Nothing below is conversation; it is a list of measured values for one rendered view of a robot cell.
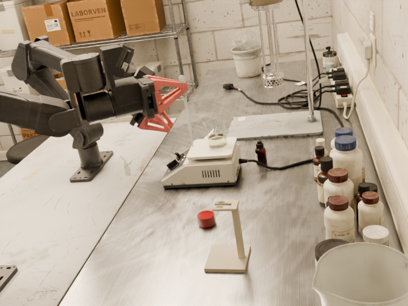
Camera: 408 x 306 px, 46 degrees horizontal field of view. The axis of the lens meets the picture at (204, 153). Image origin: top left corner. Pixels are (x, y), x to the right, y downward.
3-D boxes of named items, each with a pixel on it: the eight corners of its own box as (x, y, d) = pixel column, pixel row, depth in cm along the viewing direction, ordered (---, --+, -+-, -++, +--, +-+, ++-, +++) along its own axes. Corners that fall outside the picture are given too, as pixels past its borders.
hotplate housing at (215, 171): (162, 190, 127) (156, 163, 124) (173, 168, 139) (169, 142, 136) (245, 186, 122) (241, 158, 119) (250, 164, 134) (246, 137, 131)
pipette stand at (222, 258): (204, 272, 92) (193, 214, 87) (212, 247, 99) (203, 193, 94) (245, 272, 90) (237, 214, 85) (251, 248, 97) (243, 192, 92)
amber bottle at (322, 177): (337, 197, 110) (336, 153, 106) (339, 207, 106) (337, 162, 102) (318, 198, 111) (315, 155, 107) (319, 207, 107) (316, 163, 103)
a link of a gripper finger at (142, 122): (179, 115, 133) (150, 96, 133) (172, 124, 127) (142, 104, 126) (167, 133, 137) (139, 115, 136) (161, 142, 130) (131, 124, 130)
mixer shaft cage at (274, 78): (262, 88, 149) (254, 6, 139) (263, 82, 155) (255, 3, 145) (284, 87, 147) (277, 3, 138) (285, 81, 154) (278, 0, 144)
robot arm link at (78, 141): (102, 121, 145) (88, 120, 148) (81, 132, 138) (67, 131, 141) (106, 140, 147) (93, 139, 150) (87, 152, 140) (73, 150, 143)
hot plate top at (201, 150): (185, 160, 123) (184, 157, 122) (195, 142, 133) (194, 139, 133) (231, 157, 120) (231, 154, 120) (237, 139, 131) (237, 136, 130)
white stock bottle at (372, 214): (366, 241, 93) (365, 203, 90) (354, 229, 98) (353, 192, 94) (388, 235, 94) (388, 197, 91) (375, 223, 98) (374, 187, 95)
